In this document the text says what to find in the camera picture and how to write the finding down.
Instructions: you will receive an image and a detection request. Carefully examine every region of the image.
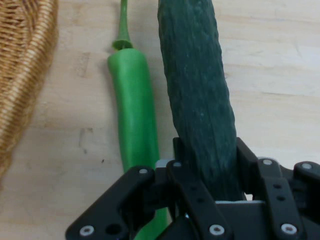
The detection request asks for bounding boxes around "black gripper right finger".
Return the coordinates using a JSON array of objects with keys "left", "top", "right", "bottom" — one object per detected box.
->
[{"left": 235, "top": 136, "right": 320, "bottom": 240}]

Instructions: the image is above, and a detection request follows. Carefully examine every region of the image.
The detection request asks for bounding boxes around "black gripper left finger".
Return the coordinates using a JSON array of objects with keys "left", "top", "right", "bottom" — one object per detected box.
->
[{"left": 65, "top": 136, "right": 234, "bottom": 240}]

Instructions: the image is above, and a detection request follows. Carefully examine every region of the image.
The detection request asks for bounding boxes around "dark green cucumber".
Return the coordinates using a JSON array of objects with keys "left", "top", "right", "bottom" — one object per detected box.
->
[{"left": 156, "top": 0, "right": 248, "bottom": 202}]

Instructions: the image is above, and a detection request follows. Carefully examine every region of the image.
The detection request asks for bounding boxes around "long green chili pepper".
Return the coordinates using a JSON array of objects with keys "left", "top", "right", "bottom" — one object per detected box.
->
[{"left": 107, "top": 0, "right": 171, "bottom": 240}]

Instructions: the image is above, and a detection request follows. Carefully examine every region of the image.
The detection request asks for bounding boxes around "wooden cutting board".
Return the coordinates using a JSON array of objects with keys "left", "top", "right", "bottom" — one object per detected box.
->
[{"left": 0, "top": 0, "right": 320, "bottom": 240}]

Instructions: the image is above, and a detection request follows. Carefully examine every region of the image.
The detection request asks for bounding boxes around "woven wicker basket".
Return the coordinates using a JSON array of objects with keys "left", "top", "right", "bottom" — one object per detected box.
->
[{"left": 0, "top": 0, "right": 60, "bottom": 182}]

